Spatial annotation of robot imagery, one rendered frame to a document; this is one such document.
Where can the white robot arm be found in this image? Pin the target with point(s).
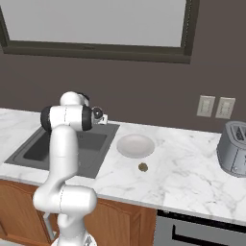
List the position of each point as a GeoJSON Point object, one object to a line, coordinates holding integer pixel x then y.
{"type": "Point", "coordinates": [62, 150]}

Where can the dark grey sink basin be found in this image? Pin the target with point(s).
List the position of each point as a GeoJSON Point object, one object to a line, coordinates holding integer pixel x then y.
{"type": "Point", "coordinates": [96, 141]}

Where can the small brown garlic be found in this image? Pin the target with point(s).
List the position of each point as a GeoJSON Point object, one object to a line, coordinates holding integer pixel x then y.
{"type": "Point", "coordinates": [143, 167]}

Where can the white round plate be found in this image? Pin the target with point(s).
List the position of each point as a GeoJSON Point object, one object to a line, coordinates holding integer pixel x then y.
{"type": "Point", "coordinates": [135, 146]}

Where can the dark framed window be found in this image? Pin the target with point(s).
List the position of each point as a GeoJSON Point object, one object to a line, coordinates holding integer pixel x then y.
{"type": "Point", "coordinates": [96, 53]}

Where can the wooden cupboard door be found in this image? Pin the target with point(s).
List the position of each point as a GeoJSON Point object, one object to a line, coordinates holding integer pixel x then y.
{"type": "Point", "coordinates": [112, 224]}
{"type": "Point", "coordinates": [19, 208]}

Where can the silver toaster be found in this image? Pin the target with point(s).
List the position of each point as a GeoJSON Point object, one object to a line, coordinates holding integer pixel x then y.
{"type": "Point", "coordinates": [232, 153]}

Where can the silver dishwasher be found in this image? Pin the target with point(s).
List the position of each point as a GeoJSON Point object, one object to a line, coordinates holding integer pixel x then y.
{"type": "Point", "coordinates": [198, 230]}

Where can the white wall switch plate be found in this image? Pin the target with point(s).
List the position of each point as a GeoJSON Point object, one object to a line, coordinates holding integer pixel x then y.
{"type": "Point", "coordinates": [205, 106]}
{"type": "Point", "coordinates": [225, 108]}

